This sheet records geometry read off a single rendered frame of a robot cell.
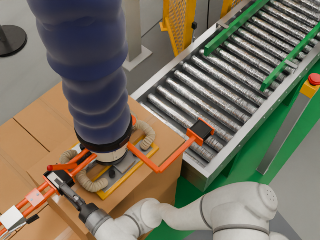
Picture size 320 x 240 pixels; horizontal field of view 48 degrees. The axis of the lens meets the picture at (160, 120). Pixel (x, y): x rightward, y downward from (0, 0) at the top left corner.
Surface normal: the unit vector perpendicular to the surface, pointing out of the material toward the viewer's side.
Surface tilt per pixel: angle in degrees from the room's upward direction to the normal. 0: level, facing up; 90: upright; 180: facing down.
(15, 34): 0
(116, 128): 79
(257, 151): 0
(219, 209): 56
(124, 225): 31
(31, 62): 0
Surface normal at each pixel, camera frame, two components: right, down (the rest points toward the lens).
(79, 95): -0.42, 0.68
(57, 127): 0.01, -0.55
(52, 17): -0.15, 0.95
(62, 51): -0.33, 0.82
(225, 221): -0.71, -0.51
